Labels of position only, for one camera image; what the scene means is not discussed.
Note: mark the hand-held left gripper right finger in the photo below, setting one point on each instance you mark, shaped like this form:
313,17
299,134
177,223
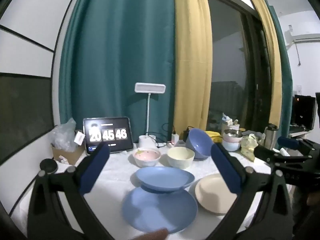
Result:
226,170

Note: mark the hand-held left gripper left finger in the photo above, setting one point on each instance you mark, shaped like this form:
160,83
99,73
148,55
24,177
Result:
93,170

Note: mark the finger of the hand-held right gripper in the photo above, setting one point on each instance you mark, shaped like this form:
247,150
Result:
288,142
265,153

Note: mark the cream plate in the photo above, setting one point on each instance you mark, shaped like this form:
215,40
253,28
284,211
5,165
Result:
212,197

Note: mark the cream bowl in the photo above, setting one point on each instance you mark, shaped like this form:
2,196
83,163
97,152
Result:
180,157

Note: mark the pink strawberry print bowl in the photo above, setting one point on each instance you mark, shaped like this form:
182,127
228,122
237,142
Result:
146,156

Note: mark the blue plate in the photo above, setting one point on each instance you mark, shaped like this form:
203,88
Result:
162,178
160,212

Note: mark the person's left hand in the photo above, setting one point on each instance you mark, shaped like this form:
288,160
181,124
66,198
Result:
152,235

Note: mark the white tube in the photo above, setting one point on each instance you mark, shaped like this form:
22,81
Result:
284,152

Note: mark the steel thermos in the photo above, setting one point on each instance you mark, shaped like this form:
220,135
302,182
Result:
270,137

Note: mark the yellow tissue pack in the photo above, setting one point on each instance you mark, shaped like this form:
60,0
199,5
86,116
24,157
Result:
247,147

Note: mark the white tablecloth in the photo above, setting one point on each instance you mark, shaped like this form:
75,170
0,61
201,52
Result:
117,172

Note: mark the light blue bowl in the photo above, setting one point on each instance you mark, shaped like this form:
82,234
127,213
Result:
231,146

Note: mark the grey cloth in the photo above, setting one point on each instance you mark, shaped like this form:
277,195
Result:
247,132

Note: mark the plain pink bowl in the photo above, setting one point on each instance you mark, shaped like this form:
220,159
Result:
232,139

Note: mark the small white box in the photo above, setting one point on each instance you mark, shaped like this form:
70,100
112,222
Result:
80,138

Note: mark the black tablet with clock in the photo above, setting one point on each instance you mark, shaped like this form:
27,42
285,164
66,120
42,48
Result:
107,135

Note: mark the yellow wipes pack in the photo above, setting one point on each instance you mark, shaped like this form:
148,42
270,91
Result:
212,135

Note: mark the metal bowl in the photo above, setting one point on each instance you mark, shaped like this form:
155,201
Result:
232,132

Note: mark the white utensil holder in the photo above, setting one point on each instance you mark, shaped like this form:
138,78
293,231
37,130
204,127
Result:
231,127

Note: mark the black round cap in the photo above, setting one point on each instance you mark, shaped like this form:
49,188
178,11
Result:
48,165

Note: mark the clear plastic bag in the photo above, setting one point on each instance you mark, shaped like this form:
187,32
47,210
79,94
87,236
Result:
62,135

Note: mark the blue plastic packet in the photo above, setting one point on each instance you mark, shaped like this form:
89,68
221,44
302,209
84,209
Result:
226,118

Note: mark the black charger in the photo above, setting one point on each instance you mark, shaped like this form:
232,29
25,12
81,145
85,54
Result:
186,135

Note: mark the white power strip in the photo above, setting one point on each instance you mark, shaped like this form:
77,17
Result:
180,144

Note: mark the white charger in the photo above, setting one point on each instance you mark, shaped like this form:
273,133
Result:
175,137

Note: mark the teal curtain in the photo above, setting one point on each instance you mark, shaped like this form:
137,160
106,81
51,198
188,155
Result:
120,55
285,80

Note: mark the yellow curtain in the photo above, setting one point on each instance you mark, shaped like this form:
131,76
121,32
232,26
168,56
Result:
268,55
192,67

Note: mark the white desk lamp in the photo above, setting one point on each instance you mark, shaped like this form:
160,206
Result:
150,88

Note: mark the dark glass window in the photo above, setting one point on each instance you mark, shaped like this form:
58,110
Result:
230,55

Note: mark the white air conditioner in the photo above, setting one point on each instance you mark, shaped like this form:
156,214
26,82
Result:
305,36

